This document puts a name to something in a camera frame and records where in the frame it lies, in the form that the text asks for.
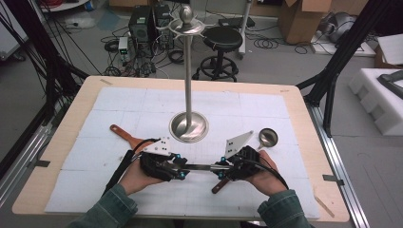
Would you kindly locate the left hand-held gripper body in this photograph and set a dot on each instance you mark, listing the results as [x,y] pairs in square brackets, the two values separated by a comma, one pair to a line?
[157,166]

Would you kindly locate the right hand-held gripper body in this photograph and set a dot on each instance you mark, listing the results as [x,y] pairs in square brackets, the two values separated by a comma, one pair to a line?
[244,164]

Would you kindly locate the wooden spatula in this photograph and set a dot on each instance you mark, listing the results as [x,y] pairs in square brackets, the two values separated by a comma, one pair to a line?
[125,136]

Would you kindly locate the steel utensil stand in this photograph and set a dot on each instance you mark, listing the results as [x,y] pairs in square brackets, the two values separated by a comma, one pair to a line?
[188,79]

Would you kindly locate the person's left hand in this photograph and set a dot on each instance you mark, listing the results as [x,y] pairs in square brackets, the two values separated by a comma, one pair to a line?
[134,180]

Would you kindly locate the person's right hand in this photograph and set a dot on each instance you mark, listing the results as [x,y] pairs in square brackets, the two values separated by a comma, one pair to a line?
[269,180]

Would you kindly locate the white foam mat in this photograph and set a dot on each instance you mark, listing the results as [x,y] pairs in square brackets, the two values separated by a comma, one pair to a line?
[221,202]

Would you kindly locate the black tape strip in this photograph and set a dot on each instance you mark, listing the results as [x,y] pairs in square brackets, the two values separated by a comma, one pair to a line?
[41,163]
[332,179]

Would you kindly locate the black round stool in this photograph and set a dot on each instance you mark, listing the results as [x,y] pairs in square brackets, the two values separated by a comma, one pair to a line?
[222,38]

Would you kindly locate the small white power box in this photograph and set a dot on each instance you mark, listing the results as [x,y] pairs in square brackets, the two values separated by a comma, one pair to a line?
[123,44]

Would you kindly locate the white pole stand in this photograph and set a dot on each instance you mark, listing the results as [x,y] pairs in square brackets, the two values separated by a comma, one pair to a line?
[246,25]

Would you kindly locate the flat black device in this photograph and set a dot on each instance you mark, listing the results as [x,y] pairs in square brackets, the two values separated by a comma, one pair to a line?
[234,22]

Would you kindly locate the black computer tower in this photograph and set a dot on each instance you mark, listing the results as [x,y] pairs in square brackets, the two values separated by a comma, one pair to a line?
[161,14]
[139,22]

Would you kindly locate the white foam block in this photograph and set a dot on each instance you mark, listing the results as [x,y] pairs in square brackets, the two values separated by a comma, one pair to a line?
[374,104]

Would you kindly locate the cardboard box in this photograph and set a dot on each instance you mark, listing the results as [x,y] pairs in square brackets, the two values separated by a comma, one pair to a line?
[297,25]

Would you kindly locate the white board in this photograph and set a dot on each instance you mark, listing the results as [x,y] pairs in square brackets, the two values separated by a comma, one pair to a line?
[364,50]

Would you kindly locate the black curved object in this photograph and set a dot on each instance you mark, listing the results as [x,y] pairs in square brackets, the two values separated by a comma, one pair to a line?
[393,84]

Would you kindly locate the grey dome device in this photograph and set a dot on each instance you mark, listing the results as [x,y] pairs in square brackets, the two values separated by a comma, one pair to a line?
[342,25]

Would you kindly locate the aluminium rail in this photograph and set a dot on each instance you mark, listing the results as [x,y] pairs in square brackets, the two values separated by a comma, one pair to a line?
[18,171]
[332,152]

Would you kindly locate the black metal frame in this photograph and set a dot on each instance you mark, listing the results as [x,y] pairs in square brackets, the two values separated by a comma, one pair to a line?
[41,47]
[348,41]

